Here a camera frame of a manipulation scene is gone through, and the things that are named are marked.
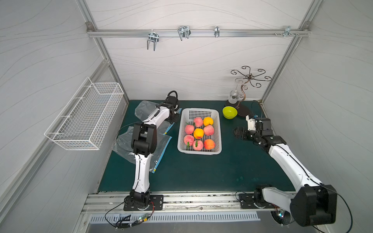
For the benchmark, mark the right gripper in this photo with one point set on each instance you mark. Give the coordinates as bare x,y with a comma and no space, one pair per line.
243,133

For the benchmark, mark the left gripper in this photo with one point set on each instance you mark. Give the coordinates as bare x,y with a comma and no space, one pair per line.
172,108

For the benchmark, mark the clear zip-top bag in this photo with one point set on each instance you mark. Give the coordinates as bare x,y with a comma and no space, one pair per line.
142,112
123,148

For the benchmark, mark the orange yellow peach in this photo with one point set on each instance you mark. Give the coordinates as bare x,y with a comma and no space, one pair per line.
198,133

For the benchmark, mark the orange red peach front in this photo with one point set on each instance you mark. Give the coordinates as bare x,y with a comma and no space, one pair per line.
209,144

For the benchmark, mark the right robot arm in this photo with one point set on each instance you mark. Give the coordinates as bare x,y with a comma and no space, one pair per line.
313,202

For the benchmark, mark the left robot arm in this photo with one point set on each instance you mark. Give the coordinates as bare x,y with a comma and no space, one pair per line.
144,143

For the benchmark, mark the pink peach back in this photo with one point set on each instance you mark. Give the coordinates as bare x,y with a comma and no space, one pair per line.
198,122

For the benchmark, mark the yellow peach back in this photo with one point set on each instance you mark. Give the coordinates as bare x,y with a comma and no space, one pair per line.
208,121

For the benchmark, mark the white plastic perforated basket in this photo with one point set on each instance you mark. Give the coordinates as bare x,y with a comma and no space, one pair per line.
187,117

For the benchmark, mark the brown metal hook stand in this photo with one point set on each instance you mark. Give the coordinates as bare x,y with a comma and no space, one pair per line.
246,79

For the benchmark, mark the green plastic bowl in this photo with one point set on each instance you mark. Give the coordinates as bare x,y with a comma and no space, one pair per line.
229,112

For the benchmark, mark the metal double hook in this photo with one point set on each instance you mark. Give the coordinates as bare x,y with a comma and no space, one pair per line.
153,38

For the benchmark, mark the metal hook centre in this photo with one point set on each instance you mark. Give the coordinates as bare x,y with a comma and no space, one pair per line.
184,32

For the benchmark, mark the small metal hook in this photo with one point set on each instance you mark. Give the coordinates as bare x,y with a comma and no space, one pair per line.
216,31

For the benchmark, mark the metal hook right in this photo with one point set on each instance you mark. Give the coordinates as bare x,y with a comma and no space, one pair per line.
287,33

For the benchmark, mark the white vent strip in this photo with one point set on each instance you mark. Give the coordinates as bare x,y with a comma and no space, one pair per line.
179,217

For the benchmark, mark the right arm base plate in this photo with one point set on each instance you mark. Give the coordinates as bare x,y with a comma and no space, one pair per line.
253,201

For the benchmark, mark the white wire wall basket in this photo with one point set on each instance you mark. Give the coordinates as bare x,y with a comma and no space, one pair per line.
84,121

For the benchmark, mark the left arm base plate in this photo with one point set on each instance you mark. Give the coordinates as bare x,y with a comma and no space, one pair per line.
156,202

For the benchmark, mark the aluminium top rail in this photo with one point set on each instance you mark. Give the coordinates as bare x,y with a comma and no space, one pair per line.
168,33

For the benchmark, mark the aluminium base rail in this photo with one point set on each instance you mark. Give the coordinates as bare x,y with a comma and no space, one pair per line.
113,202

